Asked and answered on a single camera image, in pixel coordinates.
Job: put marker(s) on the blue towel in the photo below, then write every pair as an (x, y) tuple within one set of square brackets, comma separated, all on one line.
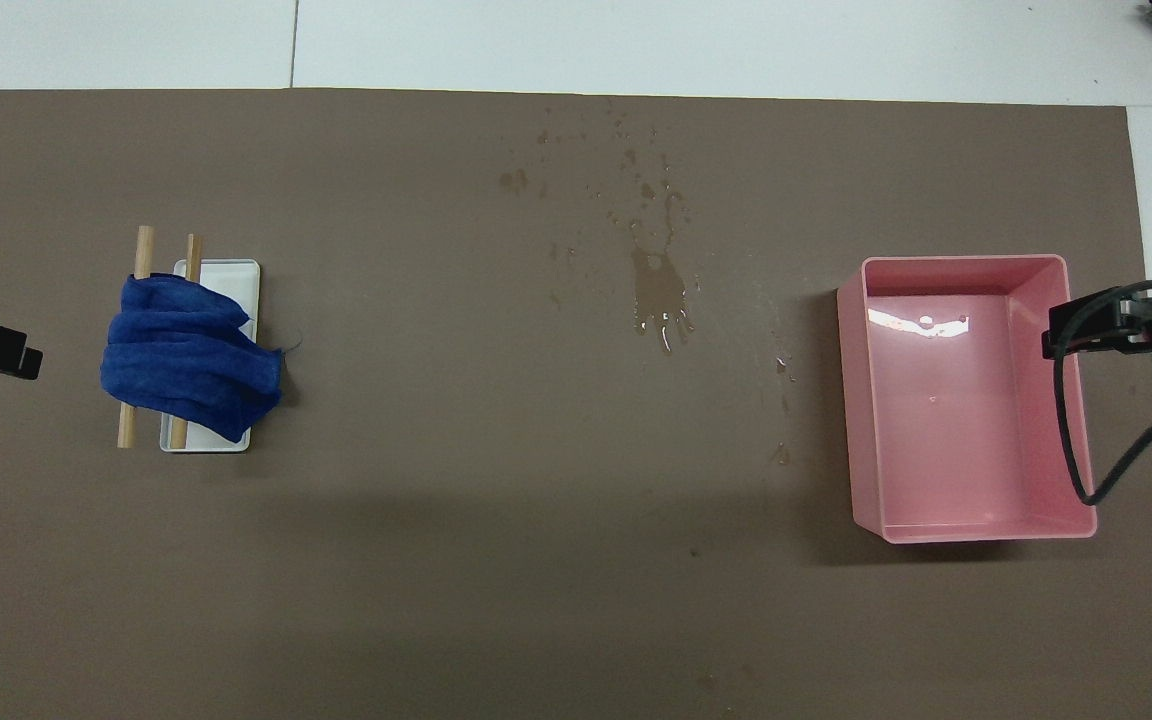
[(186, 360)]

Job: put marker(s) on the spilled water puddle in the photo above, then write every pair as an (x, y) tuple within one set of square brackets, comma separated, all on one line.
[(658, 285)]

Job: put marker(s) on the pink plastic bin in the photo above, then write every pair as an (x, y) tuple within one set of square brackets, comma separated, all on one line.
[(946, 420)]

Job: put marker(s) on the long wooden rod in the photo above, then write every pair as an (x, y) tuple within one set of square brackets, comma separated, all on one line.
[(144, 250)]

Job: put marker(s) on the white rack tray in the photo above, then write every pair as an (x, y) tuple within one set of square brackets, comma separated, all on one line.
[(231, 290)]

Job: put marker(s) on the large brown table mat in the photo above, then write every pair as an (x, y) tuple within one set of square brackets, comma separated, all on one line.
[(496, 520)]

